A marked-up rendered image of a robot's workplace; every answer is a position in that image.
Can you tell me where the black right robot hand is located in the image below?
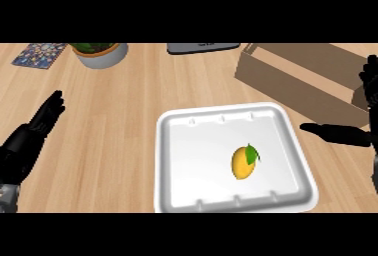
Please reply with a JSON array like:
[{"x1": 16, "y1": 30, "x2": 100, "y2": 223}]
[{"x1": 298, "y1": 54, "x2": 378, "y2": 197}]

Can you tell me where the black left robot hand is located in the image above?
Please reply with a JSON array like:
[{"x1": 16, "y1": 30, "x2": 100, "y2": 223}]
[{"x1": 0, "y1": 89, "x2": 67, "y2": 186}]

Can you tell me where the brown cardboard box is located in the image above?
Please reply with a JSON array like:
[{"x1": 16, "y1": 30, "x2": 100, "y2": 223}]
[{"x1": 233, "y1": 43, "x2": 378, "y2": 129}]

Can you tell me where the yellow lemon with green leaf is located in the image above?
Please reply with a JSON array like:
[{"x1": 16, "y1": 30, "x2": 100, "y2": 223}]
[{"x1": 230, "y1": 143, "x2": 261, "y2": 181}]

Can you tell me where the white plastic tray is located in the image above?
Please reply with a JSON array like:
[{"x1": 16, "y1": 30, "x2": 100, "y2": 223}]
[{"x1": 153, "y1": 101, "x2": 320, "y2": 214}]

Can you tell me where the colourful patterned mat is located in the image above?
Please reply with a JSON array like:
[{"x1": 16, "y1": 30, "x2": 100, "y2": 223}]
[{"x1": 10, "y1": 43, "x2": 69, "y2": 70}]

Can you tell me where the potted plant in white pot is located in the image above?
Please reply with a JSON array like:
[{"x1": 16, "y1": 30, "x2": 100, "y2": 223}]
[{"x1": 67, "y1": 43, "x2": 129, "y2": 70}]

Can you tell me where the dark grey flat device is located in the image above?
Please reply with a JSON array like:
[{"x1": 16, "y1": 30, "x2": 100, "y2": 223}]
[{"x1": 165, "y1": 43, "x2": 242, "y2": 56}]

